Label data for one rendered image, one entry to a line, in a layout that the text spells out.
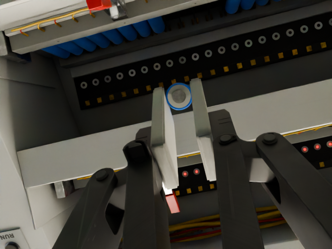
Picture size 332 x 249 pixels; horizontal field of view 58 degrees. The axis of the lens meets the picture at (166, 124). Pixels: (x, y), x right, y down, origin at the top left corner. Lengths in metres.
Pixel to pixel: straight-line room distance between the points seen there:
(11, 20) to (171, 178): 0.28
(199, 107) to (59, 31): 0.25
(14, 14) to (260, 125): 0.28
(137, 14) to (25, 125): 0.20
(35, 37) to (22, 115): 0.10
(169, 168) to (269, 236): 0.39
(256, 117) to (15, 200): 0.30
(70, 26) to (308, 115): 0.28
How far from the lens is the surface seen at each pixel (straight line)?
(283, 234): 0.53
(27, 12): 0.37
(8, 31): 0.40
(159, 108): 0.18
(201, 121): 0.15
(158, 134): 0.15
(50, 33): 0.38
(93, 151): 0.35
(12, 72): 0.43
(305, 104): 0.34
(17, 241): 0.44
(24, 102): 0.44
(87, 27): 0.37
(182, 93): 0.20
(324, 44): 0.51
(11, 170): 0.39
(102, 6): 0.26
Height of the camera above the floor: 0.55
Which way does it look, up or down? 17 degrees up
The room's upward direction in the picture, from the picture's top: 165 degrees clockwise
